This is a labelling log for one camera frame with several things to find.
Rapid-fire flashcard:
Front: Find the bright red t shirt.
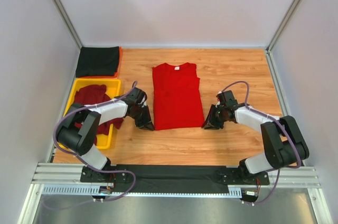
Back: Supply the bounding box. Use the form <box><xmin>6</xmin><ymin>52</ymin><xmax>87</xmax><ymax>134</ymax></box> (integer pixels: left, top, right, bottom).
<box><xmin>152</xmin><ymin>62</ymin><xmax>204</xmax><ymax>130</ymax></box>

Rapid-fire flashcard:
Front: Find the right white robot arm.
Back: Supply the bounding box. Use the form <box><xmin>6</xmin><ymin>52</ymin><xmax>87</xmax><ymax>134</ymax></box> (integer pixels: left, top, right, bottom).
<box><xmin>202</xmin><ymin>90</ymin><xmax>309</xmax><ymax>175</ymax></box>

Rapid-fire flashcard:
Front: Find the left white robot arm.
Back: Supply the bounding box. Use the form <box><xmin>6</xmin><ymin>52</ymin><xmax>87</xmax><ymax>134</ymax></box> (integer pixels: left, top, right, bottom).
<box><xmin>53</xmin><ymin>87</ymin><xmax>155</xmax><ymax>173</ymax></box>

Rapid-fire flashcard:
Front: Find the dark red t shirt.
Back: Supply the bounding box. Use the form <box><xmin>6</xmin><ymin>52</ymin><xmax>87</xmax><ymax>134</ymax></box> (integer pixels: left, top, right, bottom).
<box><xmin>74</xmin><ymin>85</ymin><xmax>124</xmax><ymax>135</ymax></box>

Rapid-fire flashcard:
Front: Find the yellow plastic bin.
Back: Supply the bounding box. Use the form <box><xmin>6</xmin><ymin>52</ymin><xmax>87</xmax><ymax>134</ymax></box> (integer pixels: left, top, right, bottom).
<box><xmin>65</xmin><ymin>77</ymin><xmax>122</xmax><ymax>150</ymax></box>

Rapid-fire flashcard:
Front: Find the black cloth strip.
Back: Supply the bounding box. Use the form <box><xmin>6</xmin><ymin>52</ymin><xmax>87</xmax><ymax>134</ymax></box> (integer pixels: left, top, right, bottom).
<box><xmin>114</xmin><ymin>164</ymin><xmax>229</xmax><ymax>194</ymax></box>

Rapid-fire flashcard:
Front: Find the folded black t shirt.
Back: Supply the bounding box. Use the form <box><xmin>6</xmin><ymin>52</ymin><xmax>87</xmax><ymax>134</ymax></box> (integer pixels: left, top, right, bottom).
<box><xmin>75</xmin><ymin>46</ymin><xmax>120</xmax><ymax>78</ymax></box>

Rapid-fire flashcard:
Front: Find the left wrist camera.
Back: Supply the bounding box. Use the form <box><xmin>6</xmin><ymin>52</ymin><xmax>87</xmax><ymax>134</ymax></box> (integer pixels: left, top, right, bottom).
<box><xmin>129</xmin><ymin>87</ymin><xmax>147</xmax><ymax>106</ymax></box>

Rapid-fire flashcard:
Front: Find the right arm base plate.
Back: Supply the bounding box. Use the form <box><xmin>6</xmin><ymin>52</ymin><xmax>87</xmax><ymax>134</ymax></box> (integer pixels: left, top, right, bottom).
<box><xmin>216</xmin><ymin>166</ymin><xmax>270</xmax><ymax>185</ymax></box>

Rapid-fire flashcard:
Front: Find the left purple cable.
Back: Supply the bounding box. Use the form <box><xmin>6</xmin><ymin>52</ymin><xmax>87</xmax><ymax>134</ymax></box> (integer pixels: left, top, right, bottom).
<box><xmin>42</xmin><ymin>80</ymin><xmax>138</xmax><ymax>210</ymax></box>

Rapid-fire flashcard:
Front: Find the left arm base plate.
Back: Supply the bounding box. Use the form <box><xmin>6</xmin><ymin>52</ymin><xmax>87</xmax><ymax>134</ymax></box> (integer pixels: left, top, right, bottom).
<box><xmin>80</xmin><ymin>165</ymin><xmax>134</xmax><ymax>183</ymax></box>

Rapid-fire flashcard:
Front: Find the slotted grey cable duct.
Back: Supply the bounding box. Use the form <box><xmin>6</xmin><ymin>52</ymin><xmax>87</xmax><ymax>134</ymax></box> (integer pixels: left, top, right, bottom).
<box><xmin>42</xmin><ymin>184</ymin><xmax>242</xmax><ymax>199</ymax></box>

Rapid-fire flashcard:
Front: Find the aluminium front rail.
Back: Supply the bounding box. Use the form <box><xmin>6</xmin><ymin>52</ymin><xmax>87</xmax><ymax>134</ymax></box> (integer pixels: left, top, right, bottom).
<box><xmin>31</xmin><ymin>163</ymin><xmax>321</xmax><ymax>189</ymax></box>

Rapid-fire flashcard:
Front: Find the right aluminium corner post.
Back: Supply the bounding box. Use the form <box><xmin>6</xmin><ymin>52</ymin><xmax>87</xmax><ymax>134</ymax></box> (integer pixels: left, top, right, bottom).
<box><xmin>266</xmin><ymin>0</ymin><xmax>302</xmax><ymax>54</ymax></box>

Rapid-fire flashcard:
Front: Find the aluminium corner post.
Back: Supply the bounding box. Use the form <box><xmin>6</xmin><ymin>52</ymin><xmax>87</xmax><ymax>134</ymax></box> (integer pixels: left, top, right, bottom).
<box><xmin>266</xmin><ymin>0</ymin><xmax>302</xmax><ymax>54</ymax></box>
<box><xmin>52</xmin><ymin>0</ymin><xmax>82</xmax><ymax>48</ymax></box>

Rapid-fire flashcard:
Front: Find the left aluminium corner post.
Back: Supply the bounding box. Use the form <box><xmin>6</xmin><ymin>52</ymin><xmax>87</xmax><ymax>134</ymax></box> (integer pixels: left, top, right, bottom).
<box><xmin>52</xmin><ymin>0</ymin><xmax>82</xmax><ymax>48</ymax></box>

